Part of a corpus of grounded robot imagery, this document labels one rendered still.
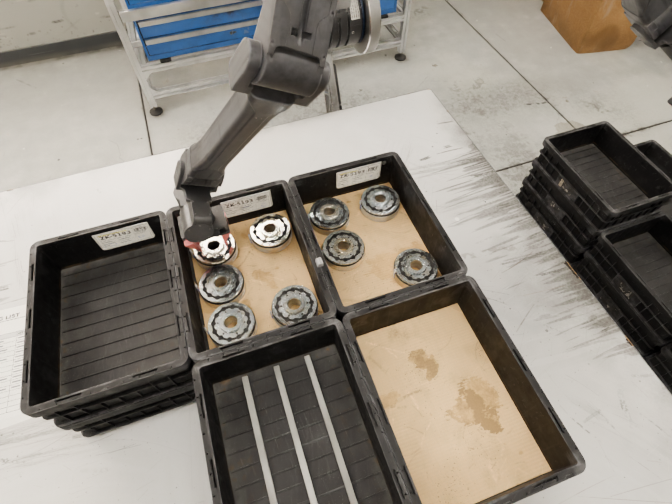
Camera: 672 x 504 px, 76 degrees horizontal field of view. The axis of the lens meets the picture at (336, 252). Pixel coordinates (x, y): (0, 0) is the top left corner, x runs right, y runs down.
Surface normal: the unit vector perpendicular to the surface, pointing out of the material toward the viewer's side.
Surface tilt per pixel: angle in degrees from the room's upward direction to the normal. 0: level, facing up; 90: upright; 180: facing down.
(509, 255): 0
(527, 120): 0
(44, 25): 90
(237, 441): 0
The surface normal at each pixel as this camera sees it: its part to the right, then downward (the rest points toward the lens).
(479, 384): 0.00, -0.55
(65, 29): 0.34, 0.78
